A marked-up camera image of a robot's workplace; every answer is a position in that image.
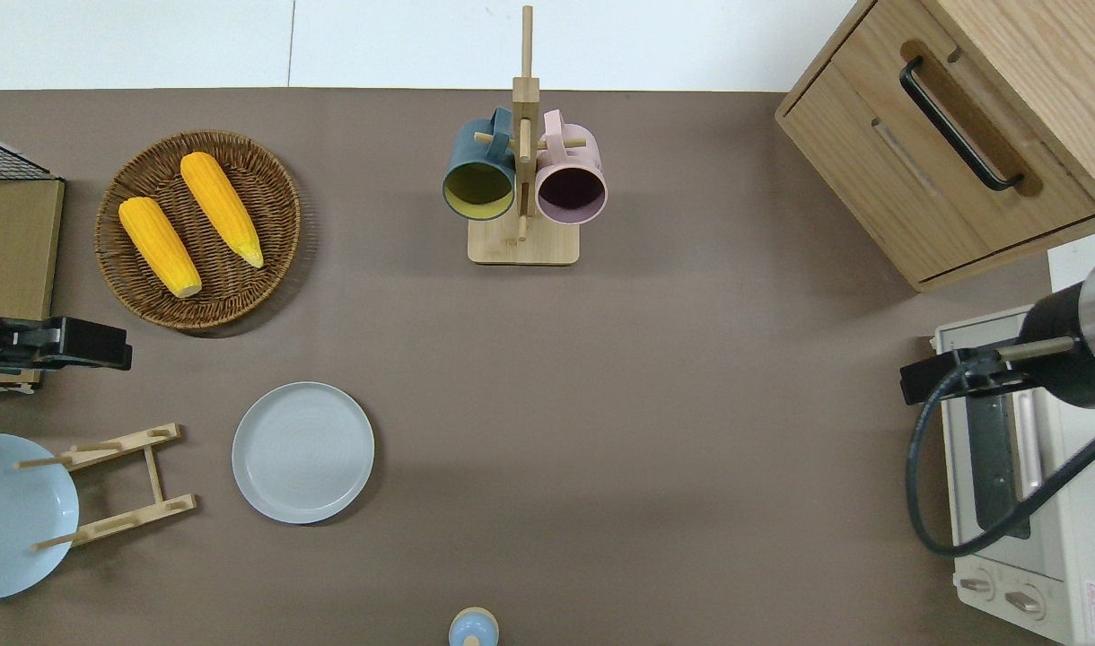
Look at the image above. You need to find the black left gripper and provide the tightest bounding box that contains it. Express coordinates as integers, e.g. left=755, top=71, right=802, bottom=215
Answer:
left=0, top=318, right=134, bottom=374

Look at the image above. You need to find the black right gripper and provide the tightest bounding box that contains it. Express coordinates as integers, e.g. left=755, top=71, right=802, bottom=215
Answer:
left=901, top=345, right=1038, bottom=406

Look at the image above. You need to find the gray round plate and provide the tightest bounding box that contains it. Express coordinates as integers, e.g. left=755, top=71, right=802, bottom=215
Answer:
left=232, top=382, right=375, bottom=525

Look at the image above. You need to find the wooden plate rack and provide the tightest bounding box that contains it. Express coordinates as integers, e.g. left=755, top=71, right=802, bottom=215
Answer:
left=13, top=423, right=198, bottom=551

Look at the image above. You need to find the light blue plate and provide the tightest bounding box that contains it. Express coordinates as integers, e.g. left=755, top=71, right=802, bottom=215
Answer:
left=0, top=433, right=80, bottom=600

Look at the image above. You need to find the yellow corn cob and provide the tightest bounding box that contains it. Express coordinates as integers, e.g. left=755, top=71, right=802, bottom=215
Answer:
left=180, top=152, right=266, bottom=269
left=118, top=196, right=203, bottom=299

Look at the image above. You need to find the brown wicker basket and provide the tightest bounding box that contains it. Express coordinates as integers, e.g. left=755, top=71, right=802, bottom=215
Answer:
left=94, top=130, right=302, bottom=331

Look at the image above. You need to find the wooden drawer cabinet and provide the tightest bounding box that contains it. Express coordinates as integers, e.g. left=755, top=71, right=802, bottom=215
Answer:
left=775, top=0, right=1095, bottom=293

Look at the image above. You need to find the white toaster oven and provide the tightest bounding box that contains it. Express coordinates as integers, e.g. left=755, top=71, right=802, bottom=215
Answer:
left=932, top=305, right=1095, bottom=646

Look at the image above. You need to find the pink mug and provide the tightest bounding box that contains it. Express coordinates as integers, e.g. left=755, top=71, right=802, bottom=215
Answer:
left=534, top=109, right=609, bottom=225

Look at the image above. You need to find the dark teal mug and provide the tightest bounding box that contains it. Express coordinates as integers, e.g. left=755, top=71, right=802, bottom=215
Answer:
left=442, top=108, right=520, bottom=222

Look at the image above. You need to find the wooden mug tree stand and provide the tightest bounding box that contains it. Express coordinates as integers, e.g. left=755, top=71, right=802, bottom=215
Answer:
left=468, top=4, right=590, bottom=266

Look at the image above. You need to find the blue round button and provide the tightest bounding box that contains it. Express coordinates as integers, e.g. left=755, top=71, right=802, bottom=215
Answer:
left=448, top=607, right=500, bottom=646

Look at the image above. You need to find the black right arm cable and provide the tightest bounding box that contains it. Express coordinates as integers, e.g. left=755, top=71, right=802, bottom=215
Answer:
left=905, top=337, right=1095, bottom=558

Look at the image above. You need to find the metal oven door handle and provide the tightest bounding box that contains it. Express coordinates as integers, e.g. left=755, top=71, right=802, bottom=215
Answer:
left=1013, top=389, right=1045, bottom=505

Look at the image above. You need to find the wire and wood shelf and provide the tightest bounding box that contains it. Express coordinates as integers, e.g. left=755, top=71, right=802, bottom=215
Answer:
left=0, top=132, right=66, bottom=392

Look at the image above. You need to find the black cabinet handle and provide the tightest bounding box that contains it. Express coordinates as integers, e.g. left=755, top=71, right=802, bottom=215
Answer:
left=899, top=57, right=1025, bottom=193

